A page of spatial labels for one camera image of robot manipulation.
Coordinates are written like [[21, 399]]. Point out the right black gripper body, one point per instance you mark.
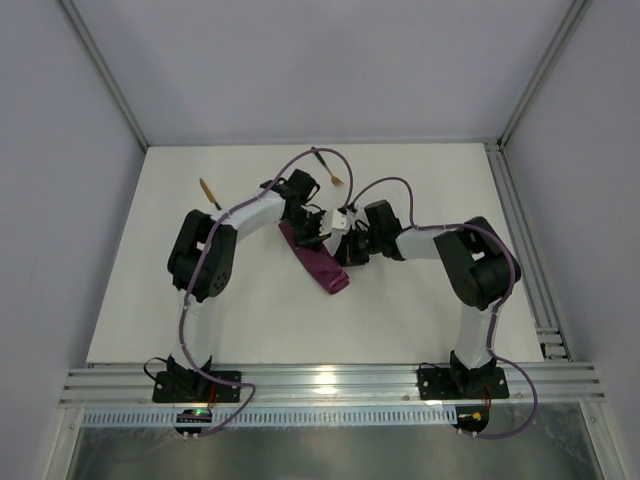
[[351, 248]]

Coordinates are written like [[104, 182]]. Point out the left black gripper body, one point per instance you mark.
[[310, 230]]

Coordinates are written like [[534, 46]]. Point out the purple cloth napkin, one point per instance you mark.
[[320, 265]]

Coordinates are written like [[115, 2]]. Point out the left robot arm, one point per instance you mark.
[[202, 258]]

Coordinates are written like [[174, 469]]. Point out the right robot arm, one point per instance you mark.
[[482, 274]]

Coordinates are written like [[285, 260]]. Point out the right black controller board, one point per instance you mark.
[[472, 421]]

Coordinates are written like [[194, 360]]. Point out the black controller board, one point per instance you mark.
[[472, 421], [192, 421]]

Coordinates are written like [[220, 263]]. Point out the left black controller board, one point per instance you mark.
[[192, 421]]

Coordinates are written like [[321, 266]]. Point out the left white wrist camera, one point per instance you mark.
[[337, 222]]

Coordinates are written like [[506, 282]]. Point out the gold fork black handle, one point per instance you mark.
[[335, 180]]

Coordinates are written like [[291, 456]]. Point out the gold knife black handle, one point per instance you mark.
[[209, 195]]

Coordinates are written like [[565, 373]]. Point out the right side aluminium rail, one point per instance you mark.
[[546, 315]]

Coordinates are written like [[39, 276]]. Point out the aluminium rail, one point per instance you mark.
[[105, 385], [546, 315]]

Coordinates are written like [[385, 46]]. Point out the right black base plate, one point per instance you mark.
[[456, 383]]

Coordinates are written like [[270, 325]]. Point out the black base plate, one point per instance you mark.
[[456, 383], [190, 387]]

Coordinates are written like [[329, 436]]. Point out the slotted cable duct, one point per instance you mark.
[[332, 416]]

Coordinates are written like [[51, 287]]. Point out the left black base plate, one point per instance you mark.
[[190, 387]]

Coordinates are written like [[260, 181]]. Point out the front aluminium rail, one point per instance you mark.
[[105, 385]]

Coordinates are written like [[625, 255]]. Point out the right corner frame post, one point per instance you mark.
[[563, 33]]

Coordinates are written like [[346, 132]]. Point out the corner frame post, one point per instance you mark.
[[563, 33], [82, 33]]

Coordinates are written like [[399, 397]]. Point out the left corner frame post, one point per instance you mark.
[[82, 33]]

